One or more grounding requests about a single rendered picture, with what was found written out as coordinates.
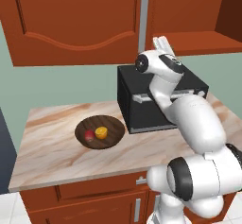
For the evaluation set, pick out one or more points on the dark wooden bowl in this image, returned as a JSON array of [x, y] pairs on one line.
[[110, 139]]

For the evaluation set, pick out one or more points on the brown wall cabinet door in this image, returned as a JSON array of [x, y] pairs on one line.
[[75, 20]]

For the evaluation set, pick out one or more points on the orange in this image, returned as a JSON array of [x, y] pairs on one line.
[[101, 132]]

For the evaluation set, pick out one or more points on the brown drawer front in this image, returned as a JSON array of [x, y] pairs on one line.
[[100, 186]]

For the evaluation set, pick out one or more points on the red apple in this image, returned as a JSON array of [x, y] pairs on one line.
[[89, 135]]

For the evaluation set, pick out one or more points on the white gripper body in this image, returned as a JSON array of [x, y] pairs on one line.
[[163, 45]]

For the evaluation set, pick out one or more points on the dark blue appliance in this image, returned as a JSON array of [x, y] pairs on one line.
[[5, 158]]

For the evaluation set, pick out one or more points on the brown open wall shelf cabinet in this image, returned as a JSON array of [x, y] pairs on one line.
[[189, 13]]

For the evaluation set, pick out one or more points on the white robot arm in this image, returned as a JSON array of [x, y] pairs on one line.
[[195, 130]]

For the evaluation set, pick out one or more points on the black toaster oven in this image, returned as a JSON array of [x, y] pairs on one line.
[[138, 108]]

